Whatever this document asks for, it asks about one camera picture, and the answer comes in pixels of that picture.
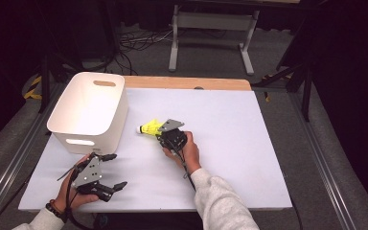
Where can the white table mat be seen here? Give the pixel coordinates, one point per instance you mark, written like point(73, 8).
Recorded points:
point(230, 127)

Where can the black tripod stand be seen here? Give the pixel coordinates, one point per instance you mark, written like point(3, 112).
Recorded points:
point(306, 92)
point(46, 83)

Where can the white plastic storage bin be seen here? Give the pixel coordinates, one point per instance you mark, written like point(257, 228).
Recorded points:
point(86, 105)

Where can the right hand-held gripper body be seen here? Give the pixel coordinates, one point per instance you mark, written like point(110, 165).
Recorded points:
point(174, 139)

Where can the grey metal stand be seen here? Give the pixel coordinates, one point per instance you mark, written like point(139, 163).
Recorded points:
point(214, 20)

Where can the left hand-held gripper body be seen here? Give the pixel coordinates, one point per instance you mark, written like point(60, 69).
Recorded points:
point(87, 174)

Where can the dark curtain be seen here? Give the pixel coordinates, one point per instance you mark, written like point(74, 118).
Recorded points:
point(0, 48)
point(348, 64)

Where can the aluminium floor rail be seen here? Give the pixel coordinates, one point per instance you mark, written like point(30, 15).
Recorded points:
point(326, 172)
point(12, 166)

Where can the yellow black hazard tape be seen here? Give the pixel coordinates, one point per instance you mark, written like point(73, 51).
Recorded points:
point(33, 87)

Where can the yellow plastic shuttlecock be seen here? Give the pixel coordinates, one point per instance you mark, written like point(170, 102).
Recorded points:
point(150, 128)

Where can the person's right hand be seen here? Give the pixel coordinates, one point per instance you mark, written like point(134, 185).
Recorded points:
point(190, 153)

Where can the person's left hand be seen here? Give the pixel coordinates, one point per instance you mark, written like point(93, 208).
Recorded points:
point(76, 201)

